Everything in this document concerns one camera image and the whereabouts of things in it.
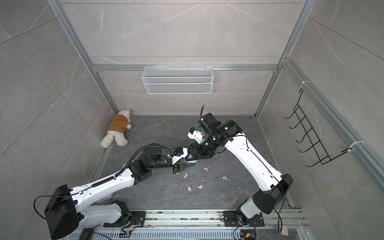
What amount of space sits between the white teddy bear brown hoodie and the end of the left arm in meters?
0.52

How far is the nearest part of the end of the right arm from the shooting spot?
0.56 meters

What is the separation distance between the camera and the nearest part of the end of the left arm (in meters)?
0.58

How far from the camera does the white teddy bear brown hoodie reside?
1023 mm

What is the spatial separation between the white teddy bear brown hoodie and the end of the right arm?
629 millimetres

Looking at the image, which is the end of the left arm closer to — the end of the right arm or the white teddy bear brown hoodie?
the end of the right arm
